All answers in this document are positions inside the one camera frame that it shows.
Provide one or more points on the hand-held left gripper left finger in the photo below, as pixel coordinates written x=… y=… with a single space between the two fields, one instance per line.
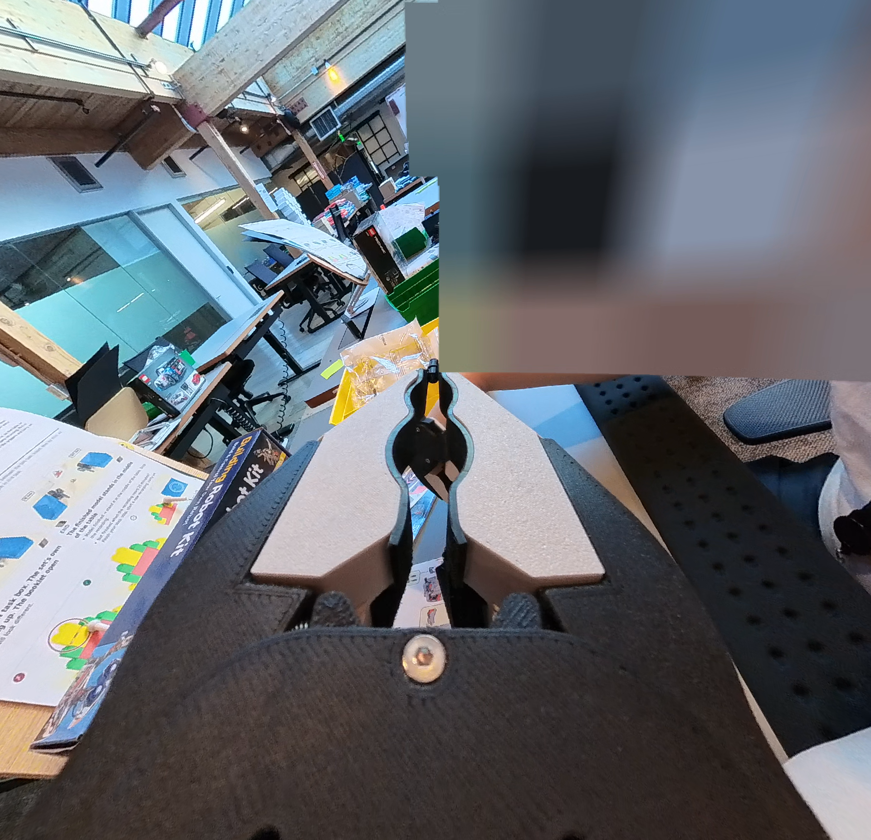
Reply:
x=333 y=513

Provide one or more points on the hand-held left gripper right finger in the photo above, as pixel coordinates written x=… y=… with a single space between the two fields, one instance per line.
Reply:
x=524 y=513

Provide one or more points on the black connector pin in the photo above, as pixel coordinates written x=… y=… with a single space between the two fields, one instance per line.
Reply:
x=433 y=371

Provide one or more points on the person's right forearm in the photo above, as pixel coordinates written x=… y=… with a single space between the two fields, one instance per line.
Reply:
x=517 y=382

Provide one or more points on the wood-edged neighbouring desk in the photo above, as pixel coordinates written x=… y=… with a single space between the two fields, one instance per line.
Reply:
x=360 y=322

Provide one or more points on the empty office desk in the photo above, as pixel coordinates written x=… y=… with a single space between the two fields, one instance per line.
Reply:
x=238 y=322

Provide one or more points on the yellow bag bin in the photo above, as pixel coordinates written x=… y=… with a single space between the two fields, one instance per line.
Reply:
x=343 y=397

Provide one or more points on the pile of clear plastic bags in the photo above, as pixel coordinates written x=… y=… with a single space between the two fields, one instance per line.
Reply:
x=381 y=363

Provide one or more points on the open instruction booklet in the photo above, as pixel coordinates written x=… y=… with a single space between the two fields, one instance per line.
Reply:
x=422 y=588

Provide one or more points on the green bin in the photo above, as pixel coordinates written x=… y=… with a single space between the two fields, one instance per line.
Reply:
x=415 y=295

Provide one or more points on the blue robot kit box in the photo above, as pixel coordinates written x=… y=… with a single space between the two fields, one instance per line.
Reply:
x=170 y=540

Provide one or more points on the black product box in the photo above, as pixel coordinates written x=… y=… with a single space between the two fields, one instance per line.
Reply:
x=374 y=254

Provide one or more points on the small green box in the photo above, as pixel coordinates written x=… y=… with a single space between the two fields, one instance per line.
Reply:
x=412 y=242

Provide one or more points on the car model kit box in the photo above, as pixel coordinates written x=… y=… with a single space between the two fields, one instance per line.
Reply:
x=170 y=377

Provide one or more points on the black perforated panel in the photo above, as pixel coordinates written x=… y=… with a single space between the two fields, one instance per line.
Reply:
x=735 y=568

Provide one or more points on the tilted instruction board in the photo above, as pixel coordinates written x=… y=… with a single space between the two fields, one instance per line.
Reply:
x=306 y=241

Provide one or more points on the dark trousers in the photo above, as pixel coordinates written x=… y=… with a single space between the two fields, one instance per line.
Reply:
x=789 y=499

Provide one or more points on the black chair armrest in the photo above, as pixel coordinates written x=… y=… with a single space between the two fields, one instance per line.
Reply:
x=776 y=411

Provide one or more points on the black folded board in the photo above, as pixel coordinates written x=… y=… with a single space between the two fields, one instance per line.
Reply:
x=92 y=384

